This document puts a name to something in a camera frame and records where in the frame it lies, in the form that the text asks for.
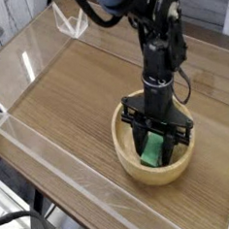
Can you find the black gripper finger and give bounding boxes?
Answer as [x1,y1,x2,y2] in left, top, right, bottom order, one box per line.
[162,134,175,166]
[132,120,148,155]

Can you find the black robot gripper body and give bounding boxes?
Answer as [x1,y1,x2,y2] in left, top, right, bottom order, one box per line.
[121,74,194,146]

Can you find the brown wooden bowl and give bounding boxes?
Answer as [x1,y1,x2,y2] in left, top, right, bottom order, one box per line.
[111,98,195,186]

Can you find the green rectangular block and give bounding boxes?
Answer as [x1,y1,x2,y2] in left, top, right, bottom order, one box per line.
[141,132,163,168]

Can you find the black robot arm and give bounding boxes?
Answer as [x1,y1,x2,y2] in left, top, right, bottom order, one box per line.
[76,0,193,166]

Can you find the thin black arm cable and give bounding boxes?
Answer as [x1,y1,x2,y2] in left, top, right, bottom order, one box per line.
[169,66,193,107]

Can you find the clear acrylic table enclosure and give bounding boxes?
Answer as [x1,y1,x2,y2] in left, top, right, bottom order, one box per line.
[0,0,229,229]

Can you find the clear acrylic corner bracket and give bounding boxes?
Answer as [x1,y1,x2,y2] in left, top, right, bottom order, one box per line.
[52,3,89,39]

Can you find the black cable loop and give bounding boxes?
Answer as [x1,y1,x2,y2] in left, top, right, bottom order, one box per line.
[0,209,49,229]

